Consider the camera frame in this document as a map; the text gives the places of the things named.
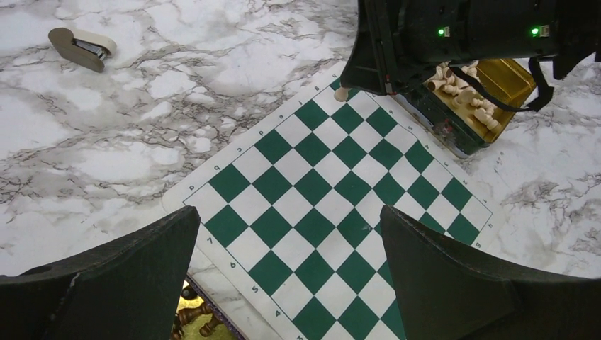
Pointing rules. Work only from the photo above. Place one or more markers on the white chess piece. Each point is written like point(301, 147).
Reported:
point(492, 124)
point(341, 94)

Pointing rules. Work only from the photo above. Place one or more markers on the gold tin with white pieces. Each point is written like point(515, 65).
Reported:
point(459, 117)

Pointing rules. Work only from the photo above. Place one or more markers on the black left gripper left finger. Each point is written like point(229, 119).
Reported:
point(127, 288)

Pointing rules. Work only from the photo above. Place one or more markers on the green white chess mat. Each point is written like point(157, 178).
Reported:
point(290, 212)

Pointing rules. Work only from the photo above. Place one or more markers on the dark brown chess piece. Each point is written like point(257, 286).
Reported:
point(187, 315)

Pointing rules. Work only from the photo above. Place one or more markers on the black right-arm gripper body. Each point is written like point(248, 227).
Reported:
point(400, 43)

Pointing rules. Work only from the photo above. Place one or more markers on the white chess piece in tin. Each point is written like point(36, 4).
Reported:
point(492, 124)

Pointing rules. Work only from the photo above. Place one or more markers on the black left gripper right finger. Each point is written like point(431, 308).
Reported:
point(446, 289)

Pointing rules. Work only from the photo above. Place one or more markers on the gold tin with dark pieces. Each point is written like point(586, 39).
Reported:
point(211, 326)

